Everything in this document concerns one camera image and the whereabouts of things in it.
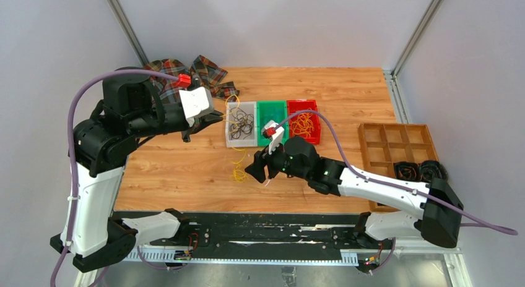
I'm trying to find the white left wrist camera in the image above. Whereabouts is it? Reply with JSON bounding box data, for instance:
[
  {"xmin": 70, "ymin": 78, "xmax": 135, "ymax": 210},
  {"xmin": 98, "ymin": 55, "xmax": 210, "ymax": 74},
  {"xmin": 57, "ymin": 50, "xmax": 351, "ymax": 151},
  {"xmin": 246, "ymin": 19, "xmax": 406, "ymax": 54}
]
[{"xmin": 179, "ymin": 87, "xmax": 214, "ymax": 127}]

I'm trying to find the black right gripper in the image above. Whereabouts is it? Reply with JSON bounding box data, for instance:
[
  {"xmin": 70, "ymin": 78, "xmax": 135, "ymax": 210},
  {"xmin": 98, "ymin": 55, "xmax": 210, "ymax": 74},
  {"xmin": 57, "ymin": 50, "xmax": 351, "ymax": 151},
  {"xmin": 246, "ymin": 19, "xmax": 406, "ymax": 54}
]
[{"xmin": 245, "ymin": 137, "xmax": 309, "ymax": 183}]

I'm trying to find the red plastic bin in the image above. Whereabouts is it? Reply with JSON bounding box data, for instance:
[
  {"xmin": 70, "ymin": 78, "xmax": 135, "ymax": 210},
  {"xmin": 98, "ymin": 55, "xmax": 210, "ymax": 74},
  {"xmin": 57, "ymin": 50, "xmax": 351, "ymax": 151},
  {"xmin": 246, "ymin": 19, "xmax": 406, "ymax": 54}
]
[{"xmin": 286, "ymin": 100, "xmax": 321, "ymax": 145}]

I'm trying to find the green plastic bin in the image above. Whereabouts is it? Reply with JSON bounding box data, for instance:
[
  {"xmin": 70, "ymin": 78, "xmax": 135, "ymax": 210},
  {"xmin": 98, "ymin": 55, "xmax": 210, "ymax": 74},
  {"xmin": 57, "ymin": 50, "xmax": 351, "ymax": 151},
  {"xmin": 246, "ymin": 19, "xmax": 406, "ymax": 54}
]
[{"xmin": 256, "ymin": 100, "xmax": 289, "ymax": 147}]

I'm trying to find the brown cable in bin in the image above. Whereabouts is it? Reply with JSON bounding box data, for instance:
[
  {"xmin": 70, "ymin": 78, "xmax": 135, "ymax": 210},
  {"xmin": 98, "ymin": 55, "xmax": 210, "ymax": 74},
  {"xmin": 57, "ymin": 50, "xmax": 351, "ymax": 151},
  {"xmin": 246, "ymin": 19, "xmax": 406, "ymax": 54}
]
[{"xmin": 228, "ymin": 109, "xmax": 256, "ymax": 141}]

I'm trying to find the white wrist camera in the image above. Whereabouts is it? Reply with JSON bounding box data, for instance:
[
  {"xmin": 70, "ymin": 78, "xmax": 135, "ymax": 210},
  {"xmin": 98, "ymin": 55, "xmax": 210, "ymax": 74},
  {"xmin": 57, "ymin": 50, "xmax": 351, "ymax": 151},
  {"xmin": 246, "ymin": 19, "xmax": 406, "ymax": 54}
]
[
  {"xmin": 261, "ymin": 120, "xmax": 285, "ymax": 155},
  {"xmin": 179, "ymin": 87, "xmax": 214, "ymax": 127}
]

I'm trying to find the wooden compartment tray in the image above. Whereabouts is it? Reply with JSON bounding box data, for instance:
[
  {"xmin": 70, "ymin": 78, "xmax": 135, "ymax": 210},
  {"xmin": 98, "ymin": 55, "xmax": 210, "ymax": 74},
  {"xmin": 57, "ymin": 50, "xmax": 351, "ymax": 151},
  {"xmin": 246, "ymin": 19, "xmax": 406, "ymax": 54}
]
[{"xmin": 357, "ymin": 122, "xmax": 448, "ymax": 212}]

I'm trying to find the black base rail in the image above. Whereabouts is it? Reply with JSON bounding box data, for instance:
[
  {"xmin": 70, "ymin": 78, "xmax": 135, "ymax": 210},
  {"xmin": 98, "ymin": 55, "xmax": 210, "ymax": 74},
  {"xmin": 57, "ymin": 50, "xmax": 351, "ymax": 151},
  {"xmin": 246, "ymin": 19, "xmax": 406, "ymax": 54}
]
[{"xmin": 88, "ymin": 211, "xmax": 464, "ymax": 273}]

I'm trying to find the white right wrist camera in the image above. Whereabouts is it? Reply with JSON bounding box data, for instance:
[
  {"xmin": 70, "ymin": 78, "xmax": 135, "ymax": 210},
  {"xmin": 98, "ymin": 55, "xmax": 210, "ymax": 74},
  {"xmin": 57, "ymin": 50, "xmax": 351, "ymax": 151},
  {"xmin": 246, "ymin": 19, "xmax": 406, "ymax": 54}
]
[{"xmin": 261, "ymin": 120, "xmax": 285, "ymax": 155}]

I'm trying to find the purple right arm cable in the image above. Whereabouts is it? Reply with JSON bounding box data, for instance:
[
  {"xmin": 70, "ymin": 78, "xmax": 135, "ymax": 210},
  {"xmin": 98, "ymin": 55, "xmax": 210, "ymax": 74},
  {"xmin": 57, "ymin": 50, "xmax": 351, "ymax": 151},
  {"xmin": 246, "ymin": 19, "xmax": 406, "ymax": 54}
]
[{"xmin": 262, "ymin": 109, "xmax": 519, "ymax": 237}]

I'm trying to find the plaid flannel cloth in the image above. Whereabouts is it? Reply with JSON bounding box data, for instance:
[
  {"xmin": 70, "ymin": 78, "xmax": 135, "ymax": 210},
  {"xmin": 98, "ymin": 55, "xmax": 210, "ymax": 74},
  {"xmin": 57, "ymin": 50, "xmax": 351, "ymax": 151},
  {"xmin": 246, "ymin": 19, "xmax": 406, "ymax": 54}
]
[{"xmin": 143, "ymin": 55, "xmax": 240, "ymax": 104}]

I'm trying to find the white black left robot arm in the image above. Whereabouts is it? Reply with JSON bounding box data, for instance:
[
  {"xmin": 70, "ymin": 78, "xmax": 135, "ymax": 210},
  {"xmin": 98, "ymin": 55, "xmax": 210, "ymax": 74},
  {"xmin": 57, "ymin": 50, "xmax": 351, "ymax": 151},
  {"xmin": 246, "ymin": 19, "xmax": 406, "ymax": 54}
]
[{"xmin": 50, "ymin": 67, "xmax": 222, "ymax": 273}]

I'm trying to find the white plastic bin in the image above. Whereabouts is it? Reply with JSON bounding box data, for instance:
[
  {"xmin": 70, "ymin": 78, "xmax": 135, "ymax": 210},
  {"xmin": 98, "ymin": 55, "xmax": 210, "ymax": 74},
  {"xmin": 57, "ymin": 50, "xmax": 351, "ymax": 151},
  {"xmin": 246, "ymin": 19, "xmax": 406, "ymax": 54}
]
[{"xmin": 225, "ymin": 101, "xmax": 258, "ymax": 148}]

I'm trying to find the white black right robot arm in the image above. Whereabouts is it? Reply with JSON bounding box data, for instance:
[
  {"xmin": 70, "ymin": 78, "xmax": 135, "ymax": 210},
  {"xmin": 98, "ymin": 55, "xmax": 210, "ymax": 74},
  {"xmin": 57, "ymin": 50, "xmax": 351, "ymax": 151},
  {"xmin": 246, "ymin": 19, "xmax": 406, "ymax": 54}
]
[{"xmin": 245, "ymin": 137, "xmax": 463, "ymax": 248}]

